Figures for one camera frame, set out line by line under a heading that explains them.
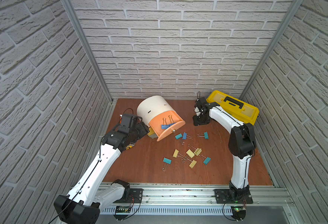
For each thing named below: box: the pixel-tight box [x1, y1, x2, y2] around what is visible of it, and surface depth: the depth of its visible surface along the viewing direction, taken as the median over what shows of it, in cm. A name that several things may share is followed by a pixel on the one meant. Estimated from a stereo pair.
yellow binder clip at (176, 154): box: [172, 148, 186, 161], surface depth 90 cm
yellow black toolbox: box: [206, 90, 260, 126], surface depth 94 cm
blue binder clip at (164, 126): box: [161, 117, 171, 130], surface depth 85 cm
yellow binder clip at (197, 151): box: [187, 143, 202, 156], surface depth 91 cm
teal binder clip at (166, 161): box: [161, 157, 173, 172], surface depth 87 cm
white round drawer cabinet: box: [136, 95, 176, 128], surface depth 89 cm
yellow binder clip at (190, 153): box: [185, 148, 195, 159], surface depth 90 cm
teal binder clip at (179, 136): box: [174, 133, 186, 146], surface depth 97 cm
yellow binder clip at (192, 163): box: [185, 156, 198, 169], surface depth 87 cm
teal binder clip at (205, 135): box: [197, 131, 209, 140], surface depth 99 cm
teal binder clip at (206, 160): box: [198, 154, 212, 166], surface depth 88 cm
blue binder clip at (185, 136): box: [182, 131, 193, 140], surface depth 99 cm
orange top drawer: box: [148, 111, 186, 142], surface depth 83 cm
